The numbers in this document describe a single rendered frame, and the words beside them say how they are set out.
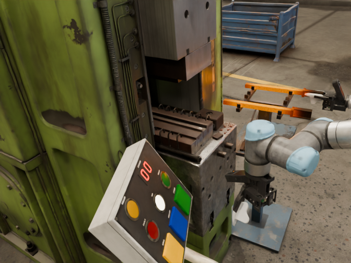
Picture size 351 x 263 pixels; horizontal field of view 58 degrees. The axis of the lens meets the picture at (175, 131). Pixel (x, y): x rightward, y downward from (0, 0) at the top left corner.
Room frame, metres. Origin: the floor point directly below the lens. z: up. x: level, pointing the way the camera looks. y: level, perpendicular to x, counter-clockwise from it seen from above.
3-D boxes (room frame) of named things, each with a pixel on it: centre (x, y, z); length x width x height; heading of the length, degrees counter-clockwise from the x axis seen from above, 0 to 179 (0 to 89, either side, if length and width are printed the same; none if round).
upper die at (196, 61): (1.30, 0.05, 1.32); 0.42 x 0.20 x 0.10; 54
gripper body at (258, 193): (0.71, -0.23, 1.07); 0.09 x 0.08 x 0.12; 31
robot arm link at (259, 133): (0.71, -0.23, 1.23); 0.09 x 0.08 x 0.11; 39
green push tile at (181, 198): (0.75, 0.00, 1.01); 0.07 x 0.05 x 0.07; 169
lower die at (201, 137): (1.30, 0.05, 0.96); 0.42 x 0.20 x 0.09; 54
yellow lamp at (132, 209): (0.57, 0.12, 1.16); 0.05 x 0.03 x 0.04; 144
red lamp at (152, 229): (0.56, 0.08, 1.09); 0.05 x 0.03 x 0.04; 144
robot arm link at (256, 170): (0.72, -0.23, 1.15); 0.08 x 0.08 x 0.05
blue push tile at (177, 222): (0.65, 0.02, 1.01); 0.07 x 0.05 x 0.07; 169
